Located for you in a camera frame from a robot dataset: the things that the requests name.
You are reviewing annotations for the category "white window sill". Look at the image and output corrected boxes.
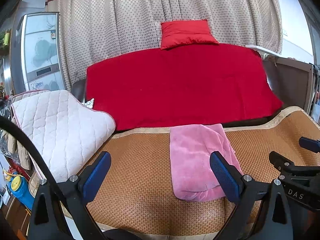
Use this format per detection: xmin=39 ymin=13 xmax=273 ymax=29
xmin=245 ymin=45 xmax=281 ymax=57

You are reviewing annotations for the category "red pillow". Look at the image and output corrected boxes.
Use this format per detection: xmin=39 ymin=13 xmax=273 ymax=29
xmin=160 ymin=20 xmax=219 ymax=50

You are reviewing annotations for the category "pink garment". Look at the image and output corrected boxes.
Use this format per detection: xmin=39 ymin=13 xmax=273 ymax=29
xmin=170 ymin=124 xmax=243 ymax=202

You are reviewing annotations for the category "black cable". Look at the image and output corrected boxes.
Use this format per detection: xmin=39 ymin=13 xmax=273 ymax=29
xmin=0 ymin=115 xmax=63 ymax=201

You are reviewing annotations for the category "red blanket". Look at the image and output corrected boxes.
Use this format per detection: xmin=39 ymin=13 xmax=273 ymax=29
xmin=86 ymin=43 xmax=283 ymax=131

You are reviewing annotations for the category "beige dotted curtain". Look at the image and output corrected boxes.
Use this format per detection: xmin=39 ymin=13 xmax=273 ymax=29
xmin=46 ymin=0 xmax=283 ymax=88

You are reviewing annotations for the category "blue yellow toy jug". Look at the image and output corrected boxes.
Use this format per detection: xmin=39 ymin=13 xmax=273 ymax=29
xmin=3 ymin=170 xmax=34 ymax=210

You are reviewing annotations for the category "silver refrigerator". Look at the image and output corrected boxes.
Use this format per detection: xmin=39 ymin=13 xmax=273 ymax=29
xmin=10 ymin=12 xmax=66 ymax=94

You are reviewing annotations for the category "woven bamboo mat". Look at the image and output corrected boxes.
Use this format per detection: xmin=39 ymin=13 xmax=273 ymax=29
xmin=87 ymin=107 xmax=319 ymax=239

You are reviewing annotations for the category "white quilted pad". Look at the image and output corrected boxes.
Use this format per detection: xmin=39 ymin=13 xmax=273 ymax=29
xmin=11 ymin=90 xmax=116 ymax=183

